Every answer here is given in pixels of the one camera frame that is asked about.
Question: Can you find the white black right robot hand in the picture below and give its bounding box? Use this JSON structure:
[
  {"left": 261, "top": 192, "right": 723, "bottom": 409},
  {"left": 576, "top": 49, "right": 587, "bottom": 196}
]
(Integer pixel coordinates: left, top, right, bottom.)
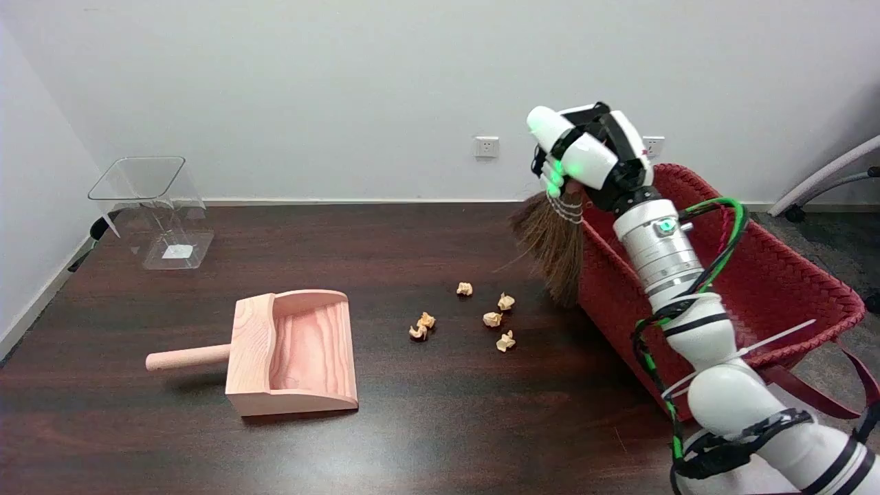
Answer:
[{"left": 527, "top": 102, "right": 655, "bottom": 211}]

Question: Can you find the brown bristle hand broom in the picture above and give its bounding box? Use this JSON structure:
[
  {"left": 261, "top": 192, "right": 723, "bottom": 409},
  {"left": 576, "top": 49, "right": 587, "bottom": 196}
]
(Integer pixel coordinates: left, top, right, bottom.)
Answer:
[{"left": 509, "top": 182, "right": 587, "bottom": 307}]

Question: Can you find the wooden dustpan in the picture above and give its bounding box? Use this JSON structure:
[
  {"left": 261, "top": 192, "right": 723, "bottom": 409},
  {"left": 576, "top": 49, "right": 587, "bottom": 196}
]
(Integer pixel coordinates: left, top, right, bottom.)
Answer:
[{"left": 145, "top": 289, "right": 359, "bottom": 417}]

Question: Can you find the red woven basket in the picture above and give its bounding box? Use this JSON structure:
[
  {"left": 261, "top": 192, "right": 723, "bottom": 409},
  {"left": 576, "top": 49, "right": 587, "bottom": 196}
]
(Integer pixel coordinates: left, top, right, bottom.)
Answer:
[{"left": 576, "top": 163, "right": 880, "bottom": 422}]

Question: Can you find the white office chair base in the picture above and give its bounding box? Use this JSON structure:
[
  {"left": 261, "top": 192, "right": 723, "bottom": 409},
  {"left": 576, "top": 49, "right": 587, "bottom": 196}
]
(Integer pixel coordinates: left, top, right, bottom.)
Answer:
[{"left": 769, "top": 134, "right": 880, "bottom": 314}]

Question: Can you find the clear acrylic container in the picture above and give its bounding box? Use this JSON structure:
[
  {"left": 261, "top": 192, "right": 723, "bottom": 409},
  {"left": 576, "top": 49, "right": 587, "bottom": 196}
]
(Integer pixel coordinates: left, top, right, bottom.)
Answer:
[{"left": 87, "top": 156, "right": 215, "bottom": 270}]

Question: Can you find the green and black cable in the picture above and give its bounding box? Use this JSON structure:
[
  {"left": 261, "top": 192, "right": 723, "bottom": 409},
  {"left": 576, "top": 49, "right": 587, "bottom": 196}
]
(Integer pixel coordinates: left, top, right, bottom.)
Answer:
[{"left": 631, "top": 197, "right": 750, "bottom": 482}]

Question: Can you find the black sleeved cable loop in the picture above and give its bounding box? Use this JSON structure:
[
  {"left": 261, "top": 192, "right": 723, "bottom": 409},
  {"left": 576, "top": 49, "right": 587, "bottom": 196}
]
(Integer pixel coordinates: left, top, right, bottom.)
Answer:
[{"left": 670, "top": 408, "right": 816, "bottom": 495}]

